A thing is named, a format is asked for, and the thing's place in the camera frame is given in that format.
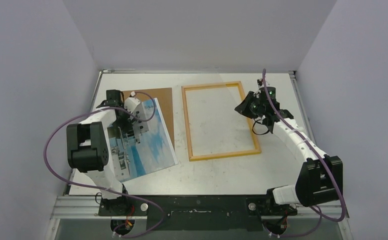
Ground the printed building photo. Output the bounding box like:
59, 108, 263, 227
108, 98, 179, 183

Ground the clear glass sheet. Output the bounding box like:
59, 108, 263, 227
172, 72, 245, 114

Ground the yellow wooden picture frame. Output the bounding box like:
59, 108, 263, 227
181, 81, 262, 163

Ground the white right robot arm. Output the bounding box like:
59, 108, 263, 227
235, 87, 343, 215

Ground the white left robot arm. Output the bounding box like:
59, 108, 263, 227
66, 89, 148, 216

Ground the brown cardboard backing board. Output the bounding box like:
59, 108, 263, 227
121, 88, 174, 149

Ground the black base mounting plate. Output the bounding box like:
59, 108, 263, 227
98, 194, 297, 232

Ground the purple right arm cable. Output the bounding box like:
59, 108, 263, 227
262, 68, 347, 239

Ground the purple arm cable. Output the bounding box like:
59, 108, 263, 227
43, 91, 166, 240
262, 68, 347, 239

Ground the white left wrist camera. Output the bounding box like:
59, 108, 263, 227
124, 96, 142, 116

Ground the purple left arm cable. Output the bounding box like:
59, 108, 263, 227
43, 91, 166, 240

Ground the aluminium front rail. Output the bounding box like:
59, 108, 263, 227
51, 195, 341, 219

